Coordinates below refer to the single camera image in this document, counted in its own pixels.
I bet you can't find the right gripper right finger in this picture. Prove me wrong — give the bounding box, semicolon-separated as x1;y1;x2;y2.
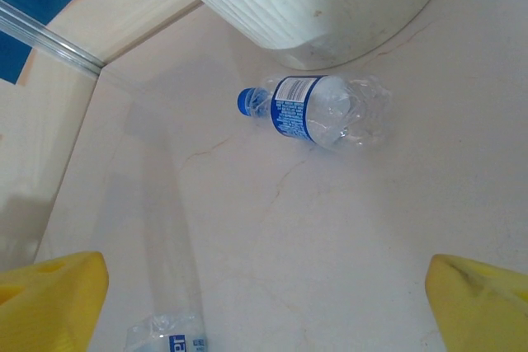
426;253;528;352

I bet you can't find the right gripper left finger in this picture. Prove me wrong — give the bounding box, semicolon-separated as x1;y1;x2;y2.
0;251;111;352

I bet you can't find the white plastic waste bin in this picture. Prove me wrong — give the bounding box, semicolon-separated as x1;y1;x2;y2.
148;0;455;72

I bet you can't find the clear bottle white cap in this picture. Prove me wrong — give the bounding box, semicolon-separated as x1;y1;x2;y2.
125;311;208;352

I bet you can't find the clear bottle blue cap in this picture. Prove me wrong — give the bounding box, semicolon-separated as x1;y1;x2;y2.
236;73;393;151

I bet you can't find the aluminium frame post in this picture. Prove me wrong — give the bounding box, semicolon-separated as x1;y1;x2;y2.
0;0;106;77

